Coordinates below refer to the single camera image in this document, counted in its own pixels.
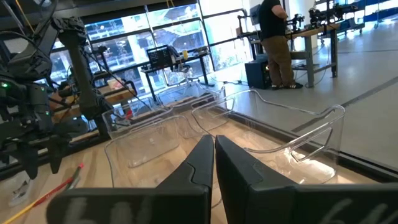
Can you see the green pencil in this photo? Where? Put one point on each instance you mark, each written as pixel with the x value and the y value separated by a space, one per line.
pixel 74 179

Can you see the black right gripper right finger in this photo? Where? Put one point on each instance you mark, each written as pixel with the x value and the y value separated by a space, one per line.
pixel 264 202

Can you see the wooden top workbench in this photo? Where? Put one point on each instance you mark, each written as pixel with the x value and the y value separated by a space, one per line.
pixel 311 32

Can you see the yellow pencil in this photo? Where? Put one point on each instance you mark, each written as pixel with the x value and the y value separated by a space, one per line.
pixel 53 189

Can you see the black robot arm on workbench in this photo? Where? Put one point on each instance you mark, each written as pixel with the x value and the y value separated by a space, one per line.
pixel 317 15

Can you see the black desk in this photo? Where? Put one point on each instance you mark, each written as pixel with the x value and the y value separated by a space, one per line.
pixel 203 70

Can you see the black monitor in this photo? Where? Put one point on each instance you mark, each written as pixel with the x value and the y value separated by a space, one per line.
pixel 160 57

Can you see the black computer tower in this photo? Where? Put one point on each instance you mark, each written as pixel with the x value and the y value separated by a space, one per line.
pixel 256 73

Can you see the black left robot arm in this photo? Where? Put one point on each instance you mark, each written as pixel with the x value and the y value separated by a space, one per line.
pixel 79 71

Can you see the person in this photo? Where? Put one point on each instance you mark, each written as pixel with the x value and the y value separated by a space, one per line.
pixel 273 25

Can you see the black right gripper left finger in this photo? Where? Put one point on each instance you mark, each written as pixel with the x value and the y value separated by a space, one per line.
pixel 174 202

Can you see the blue shelving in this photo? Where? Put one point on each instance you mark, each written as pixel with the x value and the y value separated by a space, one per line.
pixel 382 14

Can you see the yellow cup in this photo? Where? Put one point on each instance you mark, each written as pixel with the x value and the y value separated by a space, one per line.
pixel 185 55

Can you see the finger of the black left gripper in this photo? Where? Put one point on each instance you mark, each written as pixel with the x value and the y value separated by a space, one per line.
pixel 28 161
pixel 55 155

